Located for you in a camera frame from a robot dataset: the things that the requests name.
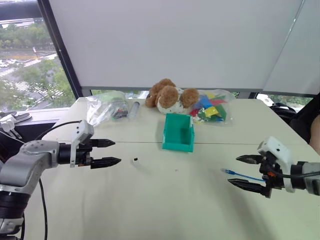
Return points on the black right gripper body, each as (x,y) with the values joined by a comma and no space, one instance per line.
(273,178)

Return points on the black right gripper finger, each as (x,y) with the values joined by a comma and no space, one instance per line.
(247,185)
(250,159)

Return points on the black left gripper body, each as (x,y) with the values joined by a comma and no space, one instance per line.
(83,156)

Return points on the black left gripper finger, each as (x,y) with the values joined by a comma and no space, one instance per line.
(102,143)
(105,162)

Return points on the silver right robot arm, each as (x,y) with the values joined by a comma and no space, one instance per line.
(308,177)

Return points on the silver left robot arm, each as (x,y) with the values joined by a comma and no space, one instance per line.
(22,162)

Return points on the small black white piece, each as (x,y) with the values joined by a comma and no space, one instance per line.
(134,160)

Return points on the clear bag with dark parts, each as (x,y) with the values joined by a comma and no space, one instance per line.
(110,105)

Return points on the clear plastic syringe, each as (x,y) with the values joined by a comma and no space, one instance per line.
(134,108)

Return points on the clear bag of coloured blocks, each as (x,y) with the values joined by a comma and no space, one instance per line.
(212,107)

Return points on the black equipment case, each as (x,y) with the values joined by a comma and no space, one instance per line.
(22,132)

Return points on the green plastic bin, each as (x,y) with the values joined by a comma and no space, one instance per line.
(175,127)

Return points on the brown white plush dog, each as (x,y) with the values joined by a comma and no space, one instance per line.
(167,96)

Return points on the white device on sill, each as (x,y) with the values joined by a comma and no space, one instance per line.
(10,120)

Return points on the narrow white roller blind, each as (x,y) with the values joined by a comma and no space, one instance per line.
(297,65)

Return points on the large white roller blind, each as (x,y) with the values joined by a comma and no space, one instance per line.
(162,42)

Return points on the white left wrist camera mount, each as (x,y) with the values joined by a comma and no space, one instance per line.
(82,130)

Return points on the black window frame post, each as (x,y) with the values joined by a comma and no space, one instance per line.
(62,52)

